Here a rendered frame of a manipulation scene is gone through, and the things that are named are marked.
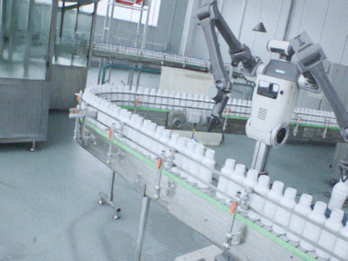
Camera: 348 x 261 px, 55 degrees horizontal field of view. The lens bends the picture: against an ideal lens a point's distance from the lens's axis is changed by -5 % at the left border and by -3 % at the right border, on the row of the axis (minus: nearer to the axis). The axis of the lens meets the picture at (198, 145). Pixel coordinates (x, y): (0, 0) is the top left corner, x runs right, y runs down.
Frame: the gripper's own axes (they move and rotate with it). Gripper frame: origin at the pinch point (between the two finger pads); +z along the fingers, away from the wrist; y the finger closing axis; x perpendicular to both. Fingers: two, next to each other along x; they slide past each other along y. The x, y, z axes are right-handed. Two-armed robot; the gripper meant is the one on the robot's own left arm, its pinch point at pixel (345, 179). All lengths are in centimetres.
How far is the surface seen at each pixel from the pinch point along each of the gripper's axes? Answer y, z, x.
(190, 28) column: 657, -64, 879
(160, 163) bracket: -57, 10, 59
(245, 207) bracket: -51, 9, 14
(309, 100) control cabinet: 531, 38, 310
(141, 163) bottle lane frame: -51, 20, 81
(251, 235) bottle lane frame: -51, 18, 8
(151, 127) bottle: -47, 1, 83
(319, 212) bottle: -47.5, -1.2, -11.8
